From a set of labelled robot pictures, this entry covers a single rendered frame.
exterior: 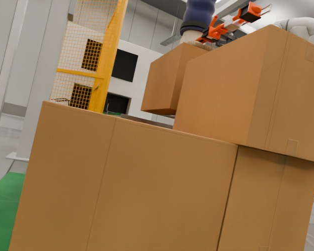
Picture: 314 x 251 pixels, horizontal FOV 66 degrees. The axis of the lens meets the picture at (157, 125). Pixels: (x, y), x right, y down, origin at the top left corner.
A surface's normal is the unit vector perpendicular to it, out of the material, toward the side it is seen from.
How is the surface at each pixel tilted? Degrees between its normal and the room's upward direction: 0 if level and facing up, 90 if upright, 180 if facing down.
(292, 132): 90
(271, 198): 90
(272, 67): 90
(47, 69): 90
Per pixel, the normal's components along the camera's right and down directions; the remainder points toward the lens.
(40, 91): 0.34, 0.05
